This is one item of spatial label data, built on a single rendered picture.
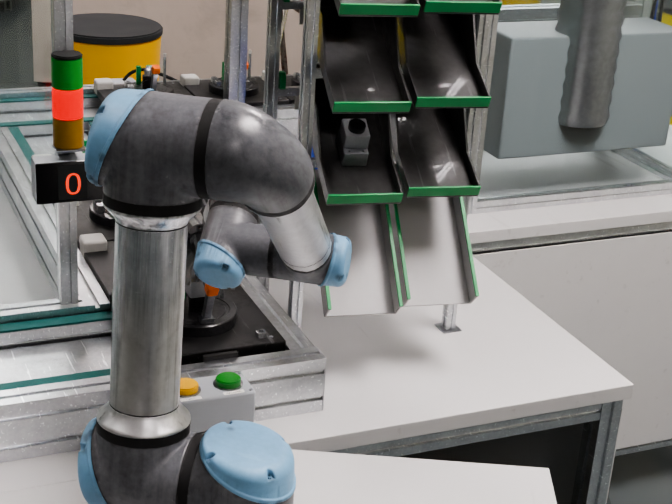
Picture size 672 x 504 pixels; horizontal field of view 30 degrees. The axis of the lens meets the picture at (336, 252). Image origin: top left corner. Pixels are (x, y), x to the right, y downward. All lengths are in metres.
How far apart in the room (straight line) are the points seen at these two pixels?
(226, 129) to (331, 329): 1.07
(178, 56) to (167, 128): 5.14
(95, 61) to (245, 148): 3.86
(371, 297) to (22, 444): 0.64
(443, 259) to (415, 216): 0.10
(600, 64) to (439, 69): 0.95
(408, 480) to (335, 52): 0.73
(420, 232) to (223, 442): 0.85
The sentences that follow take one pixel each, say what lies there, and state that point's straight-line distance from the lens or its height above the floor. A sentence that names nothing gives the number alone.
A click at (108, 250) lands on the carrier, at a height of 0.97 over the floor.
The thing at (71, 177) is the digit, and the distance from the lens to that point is 2.12.
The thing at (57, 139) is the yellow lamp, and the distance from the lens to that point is 2.11.
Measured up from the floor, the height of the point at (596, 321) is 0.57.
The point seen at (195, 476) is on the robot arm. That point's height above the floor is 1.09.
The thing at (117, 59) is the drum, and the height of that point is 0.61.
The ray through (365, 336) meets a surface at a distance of 2.40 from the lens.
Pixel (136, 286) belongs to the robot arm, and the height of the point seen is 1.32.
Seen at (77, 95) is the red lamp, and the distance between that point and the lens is 2.09.
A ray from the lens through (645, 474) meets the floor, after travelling 3.76.
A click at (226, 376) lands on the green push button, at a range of 2.00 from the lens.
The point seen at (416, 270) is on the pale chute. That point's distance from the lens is 2.26.
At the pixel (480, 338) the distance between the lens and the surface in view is 2.43.
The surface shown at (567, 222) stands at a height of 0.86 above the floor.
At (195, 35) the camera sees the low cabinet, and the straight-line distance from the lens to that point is 6.51.
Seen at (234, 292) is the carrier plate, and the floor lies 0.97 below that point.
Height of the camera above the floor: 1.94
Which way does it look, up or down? 23 degrees down
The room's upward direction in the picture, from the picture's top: 4 degrees clockwise
